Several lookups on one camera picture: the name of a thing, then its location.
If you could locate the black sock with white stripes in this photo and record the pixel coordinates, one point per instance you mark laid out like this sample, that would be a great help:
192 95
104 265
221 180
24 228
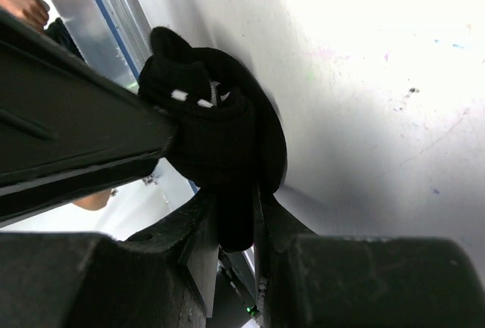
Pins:
230 138

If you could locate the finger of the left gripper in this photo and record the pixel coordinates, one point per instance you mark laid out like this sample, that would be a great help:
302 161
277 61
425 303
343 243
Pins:
28 198
60 119

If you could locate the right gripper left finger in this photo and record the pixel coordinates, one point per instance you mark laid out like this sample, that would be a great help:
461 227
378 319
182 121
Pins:
162 276

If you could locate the aluminium rail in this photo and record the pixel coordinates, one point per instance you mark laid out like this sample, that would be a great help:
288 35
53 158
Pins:
112 37

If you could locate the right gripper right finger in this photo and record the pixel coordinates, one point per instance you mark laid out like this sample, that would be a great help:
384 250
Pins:
308 280

